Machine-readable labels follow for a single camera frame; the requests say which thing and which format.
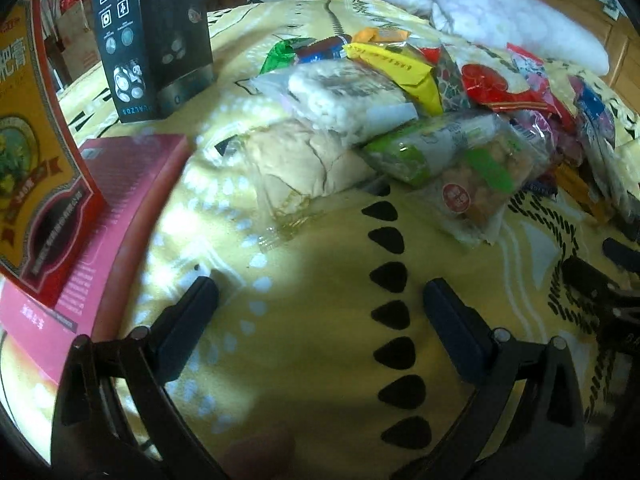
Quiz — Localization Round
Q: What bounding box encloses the pile of mixed snack packets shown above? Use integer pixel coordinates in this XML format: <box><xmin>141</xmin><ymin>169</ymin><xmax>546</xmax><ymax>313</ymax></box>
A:
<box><xmin>435</xmin><ymin>42</ymin><xmax>640</xmax><ymax>241</ymax></box>

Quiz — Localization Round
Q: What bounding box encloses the pale bread packet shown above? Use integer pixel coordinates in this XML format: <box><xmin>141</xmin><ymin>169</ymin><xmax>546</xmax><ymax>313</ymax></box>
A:
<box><xmin>215</xmin><ymin>117</ymin><xmax>378</xmax><ymax>248</ymax></box>

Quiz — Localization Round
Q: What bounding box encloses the orange transparent snack bag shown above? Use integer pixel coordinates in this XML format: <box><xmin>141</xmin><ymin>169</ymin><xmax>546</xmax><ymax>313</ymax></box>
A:
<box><xmin>552</xmin><ymin>160</ymin><xmax>615</xmax><ymax>225</ymax></box>

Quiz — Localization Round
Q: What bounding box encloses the red cloud-print snack packet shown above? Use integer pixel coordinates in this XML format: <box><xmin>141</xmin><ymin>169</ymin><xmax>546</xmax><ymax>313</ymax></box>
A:
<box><xmin>460</xmin><ymin>55</ymin><xmax>566</xmax><ymax>116</ymax></box>

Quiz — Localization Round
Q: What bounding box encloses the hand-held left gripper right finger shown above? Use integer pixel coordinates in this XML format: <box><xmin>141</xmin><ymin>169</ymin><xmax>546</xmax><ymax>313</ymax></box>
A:
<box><xmin>415</xmin><ymin>277</ymin><xmax>588</xmax><ymax>480</ymax></box>

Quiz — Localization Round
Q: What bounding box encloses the dark blue snack packet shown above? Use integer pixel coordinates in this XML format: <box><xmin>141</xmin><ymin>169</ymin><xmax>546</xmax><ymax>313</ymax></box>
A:
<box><xmin>297</xmin><ymin>35</ymin><xmax>351</xmax><ymax>63</ymax></box>

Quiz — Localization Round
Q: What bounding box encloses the white rice cake packet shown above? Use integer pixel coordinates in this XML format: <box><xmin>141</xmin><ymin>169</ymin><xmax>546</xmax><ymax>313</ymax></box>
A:
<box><xmin>250</xmin><ymin>57</ymin><xmax>418</xmax><ymax>133</ymax></box>

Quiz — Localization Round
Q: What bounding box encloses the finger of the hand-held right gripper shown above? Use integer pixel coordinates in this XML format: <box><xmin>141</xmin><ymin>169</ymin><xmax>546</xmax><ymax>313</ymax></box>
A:
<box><xmin>602</xmin><ymin>237</ymin><xmax>640</xmax><ymax>273</ymax></box>
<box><xmin>561</xmin><ymin>256</ymin><xmax>640</xmax><ymax>321</ymax></box>

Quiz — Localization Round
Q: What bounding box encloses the yellow patterned blanket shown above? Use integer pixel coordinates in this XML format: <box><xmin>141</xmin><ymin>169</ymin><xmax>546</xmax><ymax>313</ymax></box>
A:
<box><xmin>0</xmin><ymin>0</ymin><xmax>640</xmax><ymax>480</ymax></box>

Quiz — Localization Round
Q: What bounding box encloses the orange yellow carton box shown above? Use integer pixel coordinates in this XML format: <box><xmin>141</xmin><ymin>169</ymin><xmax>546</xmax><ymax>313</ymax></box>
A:
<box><xmin>0</xmin><ymin>0</ymin><xmax>108</xmax><ymax>308</ymax></box>

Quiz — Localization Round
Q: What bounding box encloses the orange snack packet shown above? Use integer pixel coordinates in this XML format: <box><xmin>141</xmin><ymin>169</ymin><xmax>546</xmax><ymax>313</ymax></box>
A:
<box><xmin>352</xmin><ymin>27</ymin><xmax>411</xmax><ymax>46</ymax></box>

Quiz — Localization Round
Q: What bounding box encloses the white pillow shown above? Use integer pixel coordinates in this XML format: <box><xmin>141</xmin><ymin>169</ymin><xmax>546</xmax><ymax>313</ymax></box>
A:
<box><xmin>382</xmin><ymin>0</ymin><xmax>611</xmax><ymax>75</ymax></box>

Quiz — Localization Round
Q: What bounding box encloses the yellow snack packet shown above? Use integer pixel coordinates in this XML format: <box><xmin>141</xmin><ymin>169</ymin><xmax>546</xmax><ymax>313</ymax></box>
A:
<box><xmin>347</xmin><ymin>42</ymin><xmax>443</xmax><ymax>116</ymax></box>

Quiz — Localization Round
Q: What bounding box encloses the green roll snack packet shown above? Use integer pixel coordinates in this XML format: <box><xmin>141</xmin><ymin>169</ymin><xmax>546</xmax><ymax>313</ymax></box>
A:
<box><xmin>360</xmin><ymin>115</ymin><xmax>501</xmax><ymax>186</ymax></box>

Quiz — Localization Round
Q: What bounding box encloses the green foil snack packet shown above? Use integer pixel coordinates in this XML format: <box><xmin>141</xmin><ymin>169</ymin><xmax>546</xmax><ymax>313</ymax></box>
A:
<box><xmin>260</xmin><ymin>40</ymin><xmax>313</xmax><ymax>73</ymax></box>

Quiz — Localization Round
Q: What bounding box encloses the black appliance box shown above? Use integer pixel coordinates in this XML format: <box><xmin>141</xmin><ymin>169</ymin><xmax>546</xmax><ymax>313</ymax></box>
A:
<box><xmin>90</xmin><ymin>0</ymin><xmax>217</xmax><ymax>122</ymax></box>

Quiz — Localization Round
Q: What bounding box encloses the cardboard box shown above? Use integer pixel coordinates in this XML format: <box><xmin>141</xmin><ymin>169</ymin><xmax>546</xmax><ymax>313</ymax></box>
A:
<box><xmin>42</xmin><ymin>0</ymin><xmax>101</xmax><ymax>86</ymax></box>

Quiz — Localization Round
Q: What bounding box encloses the clear nut snack packet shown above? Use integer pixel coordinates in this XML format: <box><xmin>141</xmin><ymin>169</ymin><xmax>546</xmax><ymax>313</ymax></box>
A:
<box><xmin>430</xmin><ymin>130</ymin><xmax>538</xmax><ymax>246</ymax></box>

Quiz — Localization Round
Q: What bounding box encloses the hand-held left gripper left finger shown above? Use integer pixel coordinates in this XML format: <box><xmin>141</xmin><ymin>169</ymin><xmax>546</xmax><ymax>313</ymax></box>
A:
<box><xmin>50</xmin><ymin>276</ymin><xmax>231</xmax><ymax>480</ymax></box>

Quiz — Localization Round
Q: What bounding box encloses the wooden headboard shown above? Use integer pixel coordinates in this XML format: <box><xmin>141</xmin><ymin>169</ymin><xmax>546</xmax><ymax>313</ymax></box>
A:
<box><xmin>530</xmin><ymin>0</ymin><xmax>640</xmax><ymax>106</ymax></box>

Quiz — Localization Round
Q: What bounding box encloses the pink flat box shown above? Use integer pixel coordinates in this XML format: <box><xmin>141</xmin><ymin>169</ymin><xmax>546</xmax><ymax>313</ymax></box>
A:
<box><xmin>0</xmin><ymin>134</ymin><xmax>193</xmax><ymax>386</ymax></box>

